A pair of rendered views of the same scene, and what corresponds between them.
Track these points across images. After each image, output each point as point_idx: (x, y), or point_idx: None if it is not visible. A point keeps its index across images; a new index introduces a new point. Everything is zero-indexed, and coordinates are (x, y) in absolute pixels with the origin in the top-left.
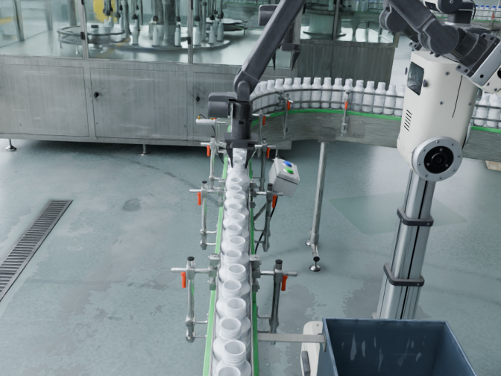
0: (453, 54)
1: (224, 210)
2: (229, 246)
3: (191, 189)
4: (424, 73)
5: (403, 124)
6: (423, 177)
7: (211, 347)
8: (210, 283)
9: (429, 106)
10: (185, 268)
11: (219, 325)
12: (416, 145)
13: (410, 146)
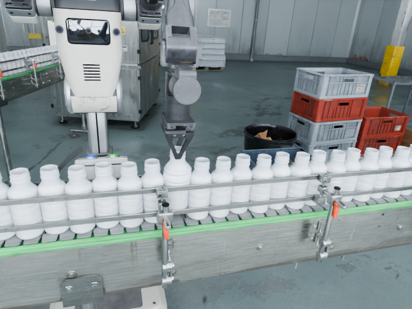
0: (152, 1)
1: (239, 181)
2: (324, 159)
3: (169, 225)
4: (110, 24)
5: (83, 79)
6: (122, 110)
7: (408, 167)
8: (325, 197)
9: (121, 51)
10: (338, 199)
11: (391, 165)
12: (115, 88)
13: (110, 91)
